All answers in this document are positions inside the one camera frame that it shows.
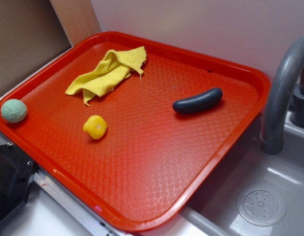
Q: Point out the wooden board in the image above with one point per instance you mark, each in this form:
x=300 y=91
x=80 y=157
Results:
x=77 y=18

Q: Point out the grey toy sink basin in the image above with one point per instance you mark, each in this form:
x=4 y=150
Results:
x=251 y=193

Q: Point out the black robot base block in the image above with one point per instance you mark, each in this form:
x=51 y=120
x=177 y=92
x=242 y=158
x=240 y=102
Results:
x=17 y=171

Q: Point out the grey toy faucet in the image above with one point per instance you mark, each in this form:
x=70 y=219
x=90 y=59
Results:
x=279 y=100

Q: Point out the yellow cloth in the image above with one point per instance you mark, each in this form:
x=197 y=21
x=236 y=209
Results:
x=115 y=67

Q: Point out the red plastic tray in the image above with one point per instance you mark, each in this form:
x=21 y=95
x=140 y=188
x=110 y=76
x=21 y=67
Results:
x=151 y=159

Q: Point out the pale green ball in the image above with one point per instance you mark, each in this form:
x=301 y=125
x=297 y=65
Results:
x=13 y=111

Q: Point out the yellow rubber duck toy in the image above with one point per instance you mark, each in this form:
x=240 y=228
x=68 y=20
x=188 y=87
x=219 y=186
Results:
x=95 y=126

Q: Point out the dark green plastic pickle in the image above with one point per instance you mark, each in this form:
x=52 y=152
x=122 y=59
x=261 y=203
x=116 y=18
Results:
x=198 y=103

